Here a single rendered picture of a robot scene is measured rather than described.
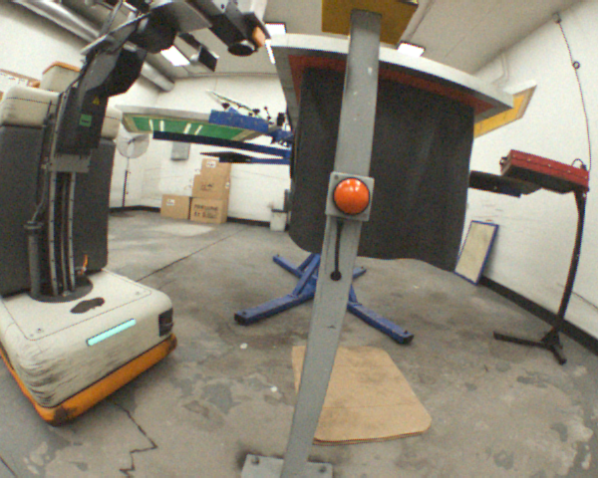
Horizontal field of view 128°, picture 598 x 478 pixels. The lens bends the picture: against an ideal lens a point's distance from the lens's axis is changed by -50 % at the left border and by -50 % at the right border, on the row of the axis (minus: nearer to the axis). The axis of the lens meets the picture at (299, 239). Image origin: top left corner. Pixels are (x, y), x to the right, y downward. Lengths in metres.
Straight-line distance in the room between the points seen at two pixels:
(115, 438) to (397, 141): 1.03
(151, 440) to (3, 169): 0.84
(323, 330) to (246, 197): 5.08
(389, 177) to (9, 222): 1.04
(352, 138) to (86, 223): 0.92
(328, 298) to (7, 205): 0.87
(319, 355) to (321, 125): 0.47
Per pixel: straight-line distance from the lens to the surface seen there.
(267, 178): 5.33
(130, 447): 0.81
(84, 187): 1.05
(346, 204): 0.29
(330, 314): 0.36
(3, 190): 0.92
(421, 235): 0.69
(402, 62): 0.63
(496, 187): 1.79
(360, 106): 0.35
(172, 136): 1.62
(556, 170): 1.72
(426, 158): 0.69
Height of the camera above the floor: 0.64
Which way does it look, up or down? 8 degrees down
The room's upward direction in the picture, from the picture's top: 8 degrees clockwise
